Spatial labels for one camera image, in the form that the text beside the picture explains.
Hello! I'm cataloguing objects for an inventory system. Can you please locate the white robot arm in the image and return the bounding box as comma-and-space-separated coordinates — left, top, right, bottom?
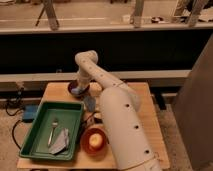
72, 50, 162, 171

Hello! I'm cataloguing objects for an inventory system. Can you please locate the black cable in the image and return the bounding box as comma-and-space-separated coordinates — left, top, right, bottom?
4, 89, 25, 150

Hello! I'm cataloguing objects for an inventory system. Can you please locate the grey folded cloth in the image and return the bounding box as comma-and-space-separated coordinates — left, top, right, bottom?
49, 128, 69, 155

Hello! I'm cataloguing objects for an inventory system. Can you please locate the metal fork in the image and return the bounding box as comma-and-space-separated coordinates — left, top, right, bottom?
47, 118, 58, 147

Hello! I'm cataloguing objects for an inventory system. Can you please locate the green plastic tray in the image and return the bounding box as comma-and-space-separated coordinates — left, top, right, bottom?
19, 101, 84, 161

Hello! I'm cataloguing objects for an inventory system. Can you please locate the grey cabinet side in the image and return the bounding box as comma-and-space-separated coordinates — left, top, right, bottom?
172, 33, 213, 171

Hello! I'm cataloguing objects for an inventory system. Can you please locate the blue power box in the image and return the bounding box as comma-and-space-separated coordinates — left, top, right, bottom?
22, 105, 38, 123

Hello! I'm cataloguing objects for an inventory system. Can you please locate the purple bowl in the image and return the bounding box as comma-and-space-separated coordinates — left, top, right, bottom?
68, 80, 90, 97

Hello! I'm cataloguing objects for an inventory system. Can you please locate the yellow apple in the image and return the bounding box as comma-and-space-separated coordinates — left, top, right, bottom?
89, 133, 103, 149

